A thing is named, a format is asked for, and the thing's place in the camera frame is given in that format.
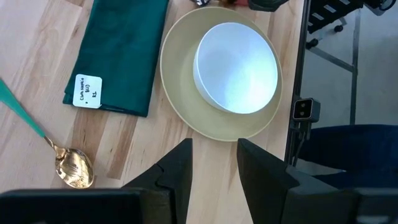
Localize black aluminium table frame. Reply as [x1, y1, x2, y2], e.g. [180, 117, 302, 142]
[283, 0, 312, 166]

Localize white ceramic bowl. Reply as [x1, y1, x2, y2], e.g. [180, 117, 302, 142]
[192, 22, 279, 114]

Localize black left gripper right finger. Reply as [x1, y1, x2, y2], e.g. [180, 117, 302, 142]
[236, 138, 302, 224]

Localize beige round plate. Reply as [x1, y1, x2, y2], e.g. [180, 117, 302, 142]
[159, 6, 284, 142]

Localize black table-level camera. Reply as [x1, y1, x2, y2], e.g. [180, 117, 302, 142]
[291, 97, 322, 123]

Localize green folded cloth napkin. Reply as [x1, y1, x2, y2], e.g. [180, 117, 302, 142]
[62, 0, 170, 118]

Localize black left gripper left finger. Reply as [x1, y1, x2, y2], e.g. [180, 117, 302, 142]
[120, 138, 194, 224]

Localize gold spoon with green handle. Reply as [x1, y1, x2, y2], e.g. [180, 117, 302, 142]
[0, 77, 95, 190]

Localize white paper label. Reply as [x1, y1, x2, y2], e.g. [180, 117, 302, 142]
[72, 73, 103, 110]

